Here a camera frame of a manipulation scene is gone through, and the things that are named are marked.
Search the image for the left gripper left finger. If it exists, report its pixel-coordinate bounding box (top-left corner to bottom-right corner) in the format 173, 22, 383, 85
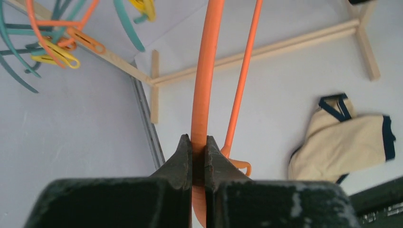
24, 134, 192, 228

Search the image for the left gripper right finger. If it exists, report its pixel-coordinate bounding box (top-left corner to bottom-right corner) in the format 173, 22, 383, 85
204, 136, 360, 228

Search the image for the beige underwear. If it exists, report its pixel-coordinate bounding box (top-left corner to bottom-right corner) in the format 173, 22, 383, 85
288, 93, 396, 184

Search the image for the orange hanger with clips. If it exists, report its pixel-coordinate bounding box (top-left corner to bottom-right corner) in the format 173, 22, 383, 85
191, 0, 263, 228

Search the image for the teal hanger with clips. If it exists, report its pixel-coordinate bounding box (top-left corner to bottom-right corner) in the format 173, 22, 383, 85
113, 0, 156, 52

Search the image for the black white-banded underwear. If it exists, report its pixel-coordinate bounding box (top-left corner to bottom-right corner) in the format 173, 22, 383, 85
348, 0, 372, 5

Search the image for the dark teal empty hanger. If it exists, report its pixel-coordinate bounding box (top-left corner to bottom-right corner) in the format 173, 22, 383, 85
0, 47, 42, 94

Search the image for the wooden clothes rack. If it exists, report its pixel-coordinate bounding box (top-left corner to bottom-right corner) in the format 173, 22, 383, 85
6, 0, 382, 124

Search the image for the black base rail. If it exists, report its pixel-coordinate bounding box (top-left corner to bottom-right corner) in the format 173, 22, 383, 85
350, 177, 403, 228

